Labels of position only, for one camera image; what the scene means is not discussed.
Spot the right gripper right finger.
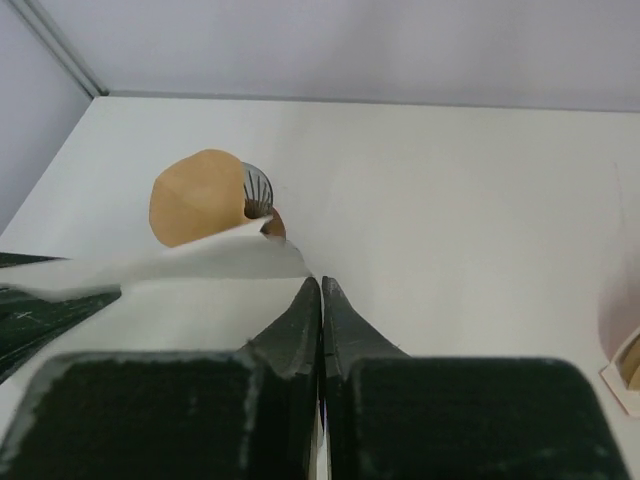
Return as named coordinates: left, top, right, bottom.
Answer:
left=321, top=277, right=629, bottom=479

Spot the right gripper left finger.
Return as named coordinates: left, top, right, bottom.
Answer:
left=1, top=278, right=321, bottom=479

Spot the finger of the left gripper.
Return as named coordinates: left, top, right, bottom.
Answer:
left=1, top=283, right=122, bottom=381

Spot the white paper coffee filter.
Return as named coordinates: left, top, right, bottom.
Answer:
left=1, top=218, right=310, bottom=301

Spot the brown paper coffee filter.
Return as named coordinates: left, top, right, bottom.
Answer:
left=149, top=149, right=248, bottom=247

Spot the clear grey glass dripper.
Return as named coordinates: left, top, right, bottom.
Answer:
left=243, top=162, right=274, bottom=220

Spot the glass server with handle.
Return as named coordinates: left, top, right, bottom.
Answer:
left=269, top=236, right=304, bottom=261

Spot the orange white filter holder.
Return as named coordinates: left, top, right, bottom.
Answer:
left=600, top=329, right=639, bottom=418

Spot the brown paper filter stack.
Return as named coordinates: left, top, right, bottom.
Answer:
left=618, top=337, right=640, bottom=391

